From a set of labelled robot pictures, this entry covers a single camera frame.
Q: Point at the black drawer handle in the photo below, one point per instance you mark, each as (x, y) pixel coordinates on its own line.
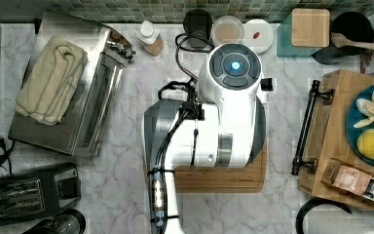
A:
(298, 162)

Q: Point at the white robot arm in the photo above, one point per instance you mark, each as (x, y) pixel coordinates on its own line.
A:
(221, 123)

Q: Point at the wooden drawer box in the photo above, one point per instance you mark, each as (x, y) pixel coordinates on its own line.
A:
(328, 138)

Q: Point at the bamboo cutting board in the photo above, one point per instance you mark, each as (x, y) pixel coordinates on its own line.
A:
(223, 180)

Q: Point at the white cap spice bottle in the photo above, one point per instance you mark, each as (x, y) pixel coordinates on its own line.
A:
(150, 38)

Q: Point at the clear pasta jar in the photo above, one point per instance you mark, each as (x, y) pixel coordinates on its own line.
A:
(226, 30)

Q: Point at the dark grey cup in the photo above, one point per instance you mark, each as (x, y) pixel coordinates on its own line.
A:
(196, 23)

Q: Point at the stainless steel toaster oven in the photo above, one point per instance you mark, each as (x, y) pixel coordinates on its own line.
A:
(82, 128)

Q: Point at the white lidded bowl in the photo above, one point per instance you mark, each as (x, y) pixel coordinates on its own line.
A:
(258, 35)

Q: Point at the folded beige towel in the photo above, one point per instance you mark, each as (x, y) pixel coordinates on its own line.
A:
(52, 83)

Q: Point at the wooden spoon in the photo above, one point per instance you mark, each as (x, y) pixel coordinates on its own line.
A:
(339, 40)

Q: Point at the black two-slot toaster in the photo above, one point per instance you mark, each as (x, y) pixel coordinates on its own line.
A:
(39, 192)

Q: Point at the tea bag box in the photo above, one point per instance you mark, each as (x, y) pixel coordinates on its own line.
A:
(348, 179)

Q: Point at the yellow lemon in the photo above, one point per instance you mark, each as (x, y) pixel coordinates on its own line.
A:
(365, 144)

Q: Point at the black utensil holder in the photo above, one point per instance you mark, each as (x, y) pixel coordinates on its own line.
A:
(354, 26)

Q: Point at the blue plate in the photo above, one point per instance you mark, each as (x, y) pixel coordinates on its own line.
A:
(353, 116)

